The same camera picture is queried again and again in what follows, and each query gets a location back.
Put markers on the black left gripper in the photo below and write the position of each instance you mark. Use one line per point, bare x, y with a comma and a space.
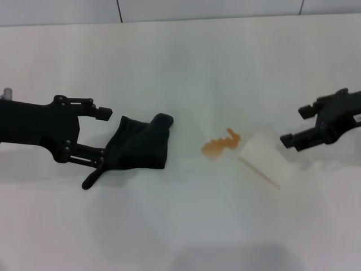
28, 124

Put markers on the orange-brown liquid stain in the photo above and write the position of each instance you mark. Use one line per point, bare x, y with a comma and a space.
220, 145

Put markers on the white paper cup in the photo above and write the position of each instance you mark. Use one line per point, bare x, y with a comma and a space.
262, 152

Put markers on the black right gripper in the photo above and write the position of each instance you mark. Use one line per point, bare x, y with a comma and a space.
338, 113

